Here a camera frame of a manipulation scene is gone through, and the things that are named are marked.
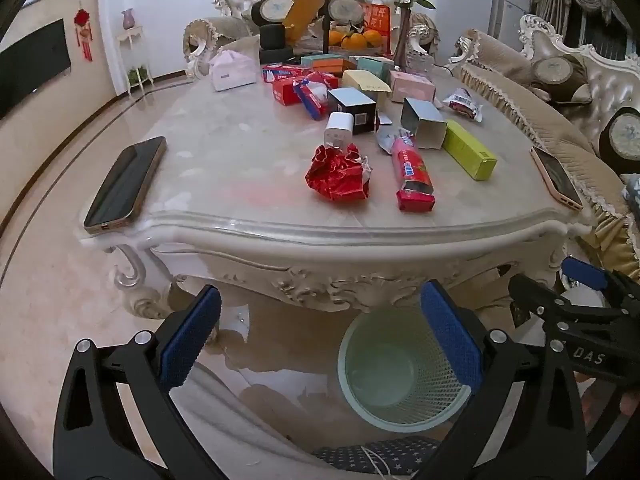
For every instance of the dark smartphone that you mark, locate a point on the dark smartphone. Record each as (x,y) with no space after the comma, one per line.
(125,185)

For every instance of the round black cushion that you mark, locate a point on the round black cushion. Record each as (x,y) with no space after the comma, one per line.
(347,9)
(622,137)
(275,9)

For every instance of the grey open box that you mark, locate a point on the grey open box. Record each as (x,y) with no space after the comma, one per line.
(422,120)

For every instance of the blue starred cloth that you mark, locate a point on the blue starred cloth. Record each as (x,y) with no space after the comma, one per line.
(395,452)

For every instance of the flat black box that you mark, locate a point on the flat black box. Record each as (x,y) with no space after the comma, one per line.
(275,56)

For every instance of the white door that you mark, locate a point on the white door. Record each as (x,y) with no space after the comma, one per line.
(515,15)

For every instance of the small white box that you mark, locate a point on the small white box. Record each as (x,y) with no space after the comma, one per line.
(337,130)

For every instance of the red pink biscuit packet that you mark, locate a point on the red pink biscuit packet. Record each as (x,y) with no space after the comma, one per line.
(411,165)

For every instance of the black phone stand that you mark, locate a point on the black phone stand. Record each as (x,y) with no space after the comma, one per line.
(327,5)

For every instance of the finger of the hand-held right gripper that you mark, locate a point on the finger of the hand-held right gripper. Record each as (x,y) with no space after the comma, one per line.
(532,292)
(582,272)

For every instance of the cream sofa with fringed cover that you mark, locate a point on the cream sofa with fringed cover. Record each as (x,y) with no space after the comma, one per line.
(530,105)

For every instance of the purple vase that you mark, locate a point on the purple vase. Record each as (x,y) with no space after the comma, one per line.
(128,19)

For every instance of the orange fruit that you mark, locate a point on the orange fruit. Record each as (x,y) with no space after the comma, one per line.
(372,37)
(353,41)
(336,39)

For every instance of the white plant stand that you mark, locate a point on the white plant stand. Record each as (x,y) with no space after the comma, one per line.
(131,35)

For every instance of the black square box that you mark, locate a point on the black square box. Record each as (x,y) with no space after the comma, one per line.
(350,105)

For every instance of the glass fruit bowl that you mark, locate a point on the glass fruit bowl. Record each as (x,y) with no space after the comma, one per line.
(350,27)

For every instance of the lime green box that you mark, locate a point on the lime green box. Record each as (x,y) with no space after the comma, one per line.
(470,150)

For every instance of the beige curtain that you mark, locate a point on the beige curtain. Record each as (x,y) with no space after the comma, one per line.
(565,5)

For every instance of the pale teal box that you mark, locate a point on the pale teal box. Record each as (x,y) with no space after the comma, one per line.
(376,64)

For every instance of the blue patterned cloth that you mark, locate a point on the blue patterned cloth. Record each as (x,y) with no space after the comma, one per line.
(631,191)

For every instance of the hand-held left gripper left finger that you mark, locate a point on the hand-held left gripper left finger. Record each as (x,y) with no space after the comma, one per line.
(192,335)

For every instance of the red knot wall hanging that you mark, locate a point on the red knot wall hanging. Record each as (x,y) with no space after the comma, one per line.
(83,25)

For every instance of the red blue plastic packet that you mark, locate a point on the red blue plastic packet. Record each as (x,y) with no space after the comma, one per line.
(312,100)

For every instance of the smartphone in pink case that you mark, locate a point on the smartphone in pink case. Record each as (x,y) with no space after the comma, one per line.
(557,176)

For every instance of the red white snack wrapper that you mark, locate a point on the red white snack wrapper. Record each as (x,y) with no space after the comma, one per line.
(462,104)

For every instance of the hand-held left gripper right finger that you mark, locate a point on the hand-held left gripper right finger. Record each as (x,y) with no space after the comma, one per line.
(450,340)

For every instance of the red crumpled foil wrapper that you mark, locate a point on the red crumpled foil wrapper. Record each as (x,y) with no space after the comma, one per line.
(337,175)

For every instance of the orange cardboard sheet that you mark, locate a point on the orange cardboard sheet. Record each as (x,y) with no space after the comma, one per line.
(305,10)

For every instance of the black television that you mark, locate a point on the black television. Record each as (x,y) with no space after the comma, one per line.
(30,67)

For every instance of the pink box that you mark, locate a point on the pink box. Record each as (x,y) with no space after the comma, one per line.
(412,86)

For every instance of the silver foil wrapper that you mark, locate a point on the silver foil wrapper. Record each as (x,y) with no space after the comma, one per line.
(387,140)

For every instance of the ornate white coffee table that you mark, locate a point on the ornate white coffee table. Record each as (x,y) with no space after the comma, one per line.
(300,280)

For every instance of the pink tissue pack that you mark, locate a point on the pink tissue pack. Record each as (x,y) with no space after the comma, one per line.
(231,71)

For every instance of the brown square cushion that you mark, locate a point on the brown square cushion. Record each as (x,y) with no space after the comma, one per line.
(560,79)

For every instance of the small green plant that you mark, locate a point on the small green plant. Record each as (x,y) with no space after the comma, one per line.
(139,75)

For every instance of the green mesh waste basket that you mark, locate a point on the green mesh waste basket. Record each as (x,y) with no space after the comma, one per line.
(390,375)

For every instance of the black speaker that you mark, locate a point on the black speaker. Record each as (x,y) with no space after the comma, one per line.
(272,37)

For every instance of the pale yellow box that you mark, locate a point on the pale yellow box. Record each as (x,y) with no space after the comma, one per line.
(365,80)

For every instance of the grey cloth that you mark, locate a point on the grey cloth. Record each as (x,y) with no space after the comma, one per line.
(235,425)

